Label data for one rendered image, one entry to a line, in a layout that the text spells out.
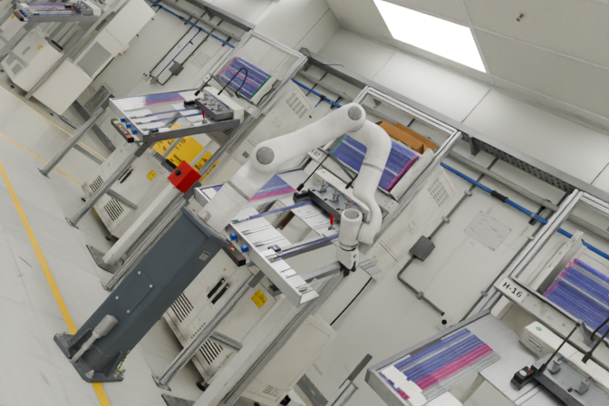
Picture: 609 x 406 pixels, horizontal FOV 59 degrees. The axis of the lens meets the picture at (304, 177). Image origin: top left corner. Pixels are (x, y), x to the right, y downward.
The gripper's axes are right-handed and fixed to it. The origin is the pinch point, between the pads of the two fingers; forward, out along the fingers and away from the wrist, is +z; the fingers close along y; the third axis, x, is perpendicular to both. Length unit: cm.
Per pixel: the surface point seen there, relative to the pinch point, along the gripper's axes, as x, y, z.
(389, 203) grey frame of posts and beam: -59, 30, 8
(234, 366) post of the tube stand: 51, 10, 38
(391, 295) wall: -122, 64, 149
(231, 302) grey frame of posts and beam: 39, 30, 22
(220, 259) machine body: 16, 81, 48
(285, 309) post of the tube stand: 24.3, 9.8, 17.7
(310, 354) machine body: -9, 27, 94
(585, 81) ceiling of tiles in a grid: -248, 31, -16
